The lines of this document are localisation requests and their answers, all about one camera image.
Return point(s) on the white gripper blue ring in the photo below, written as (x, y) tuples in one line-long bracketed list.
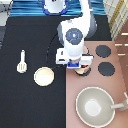
[(72, 62)]

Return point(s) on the pink toy pot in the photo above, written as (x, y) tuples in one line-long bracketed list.
[(82, 70)]

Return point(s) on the cream slotted spatula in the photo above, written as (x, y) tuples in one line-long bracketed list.
[(22, 65)]

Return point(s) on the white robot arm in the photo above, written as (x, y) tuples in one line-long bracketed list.
[(72, 32)]

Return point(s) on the cream round plate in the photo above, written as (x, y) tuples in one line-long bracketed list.
[(44, 76)]

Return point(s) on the black burner disc rear-right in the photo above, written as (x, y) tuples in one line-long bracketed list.
[(103, 51)]

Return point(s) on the black burner disc front-right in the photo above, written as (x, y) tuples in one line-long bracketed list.
[(106, 69)]

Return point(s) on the pink toy stove board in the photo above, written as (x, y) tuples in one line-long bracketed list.
[(114, 85)]

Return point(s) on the black table mat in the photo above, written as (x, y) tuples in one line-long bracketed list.
[(23, 103)]

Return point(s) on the large grey-white wok pan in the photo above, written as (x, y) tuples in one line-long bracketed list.
[(96, 108)]

